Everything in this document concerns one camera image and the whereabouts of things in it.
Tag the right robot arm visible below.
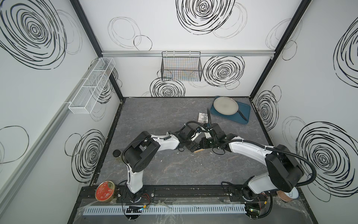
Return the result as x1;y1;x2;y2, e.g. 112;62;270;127
191;126;317;201

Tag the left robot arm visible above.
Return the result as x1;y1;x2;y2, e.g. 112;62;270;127
121;125;205;203

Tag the grey round pan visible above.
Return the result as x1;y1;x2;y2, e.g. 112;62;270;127
213;97;248;121

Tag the teal tray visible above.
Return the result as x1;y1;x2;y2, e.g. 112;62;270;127
209;96;251;125

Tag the brown tape roll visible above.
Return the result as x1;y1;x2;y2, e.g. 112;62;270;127
277;187;299;202

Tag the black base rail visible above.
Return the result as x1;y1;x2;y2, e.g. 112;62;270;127
81;184;269;203

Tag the black wire basket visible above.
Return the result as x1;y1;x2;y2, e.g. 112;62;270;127
160;51;203;82

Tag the white slotted cable duct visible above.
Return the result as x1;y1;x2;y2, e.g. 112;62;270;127
83;204;247;216

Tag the white wire shelf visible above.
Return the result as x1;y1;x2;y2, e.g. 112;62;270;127
69;57;115;114

